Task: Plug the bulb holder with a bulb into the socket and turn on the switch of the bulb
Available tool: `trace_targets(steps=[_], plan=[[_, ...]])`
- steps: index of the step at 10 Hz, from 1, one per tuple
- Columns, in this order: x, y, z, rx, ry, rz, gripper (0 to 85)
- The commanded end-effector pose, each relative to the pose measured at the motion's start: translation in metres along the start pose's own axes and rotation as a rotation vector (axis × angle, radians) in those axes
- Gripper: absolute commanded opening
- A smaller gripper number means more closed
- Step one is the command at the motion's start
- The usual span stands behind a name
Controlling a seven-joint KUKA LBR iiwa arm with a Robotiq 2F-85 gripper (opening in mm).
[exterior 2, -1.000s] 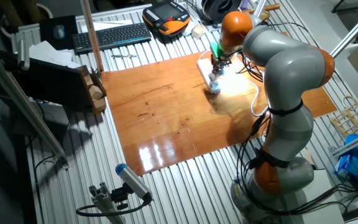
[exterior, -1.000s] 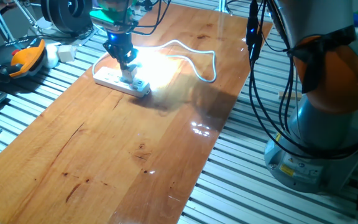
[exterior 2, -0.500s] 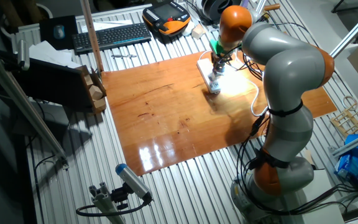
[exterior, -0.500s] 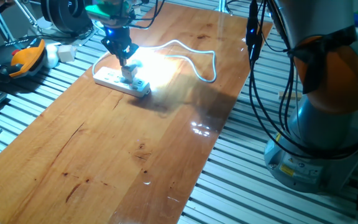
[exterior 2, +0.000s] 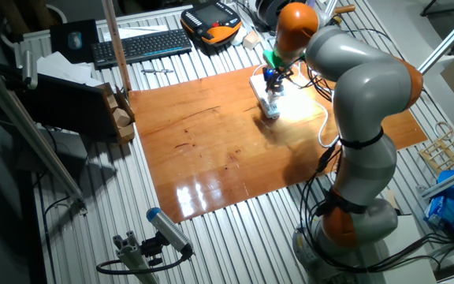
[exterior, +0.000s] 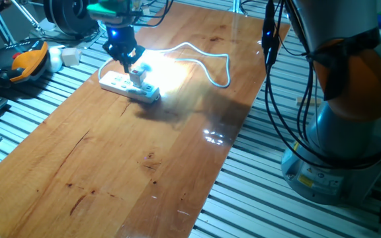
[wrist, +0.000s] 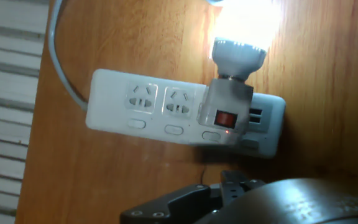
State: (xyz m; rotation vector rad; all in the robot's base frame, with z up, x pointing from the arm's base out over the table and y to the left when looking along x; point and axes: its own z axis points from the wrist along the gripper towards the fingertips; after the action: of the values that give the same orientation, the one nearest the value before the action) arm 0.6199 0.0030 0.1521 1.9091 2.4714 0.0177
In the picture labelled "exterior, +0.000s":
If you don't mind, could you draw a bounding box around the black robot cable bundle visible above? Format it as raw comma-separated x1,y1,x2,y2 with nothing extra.
124,0,381,171

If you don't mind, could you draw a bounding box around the small wooden stick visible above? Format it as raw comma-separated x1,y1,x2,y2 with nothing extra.
296,96,320,107

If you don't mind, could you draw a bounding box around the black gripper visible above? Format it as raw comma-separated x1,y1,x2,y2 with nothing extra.
103,24,146,73

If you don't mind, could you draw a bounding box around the white rounded object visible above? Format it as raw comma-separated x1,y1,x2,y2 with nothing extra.
46,44,66,73

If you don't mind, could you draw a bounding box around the white bulb holder with bulb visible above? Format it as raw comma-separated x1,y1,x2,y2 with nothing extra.
128,54,157,89

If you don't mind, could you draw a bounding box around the black filament spool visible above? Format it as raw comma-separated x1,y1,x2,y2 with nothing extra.
43,0,99,37

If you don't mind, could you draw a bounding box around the orange and black teach pendant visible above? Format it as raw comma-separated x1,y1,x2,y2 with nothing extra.
0,38,50,89

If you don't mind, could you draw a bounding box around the white power strip cable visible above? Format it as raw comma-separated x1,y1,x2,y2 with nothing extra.
97,42,232,89

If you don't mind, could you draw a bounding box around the small wooden cube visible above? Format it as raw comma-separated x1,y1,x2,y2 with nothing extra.
61,47,81,67

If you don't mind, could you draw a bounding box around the wooden board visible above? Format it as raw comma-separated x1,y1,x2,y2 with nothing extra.
0,1,291,238

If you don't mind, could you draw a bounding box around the white power strip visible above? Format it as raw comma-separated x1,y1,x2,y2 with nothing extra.
98,69,161,104

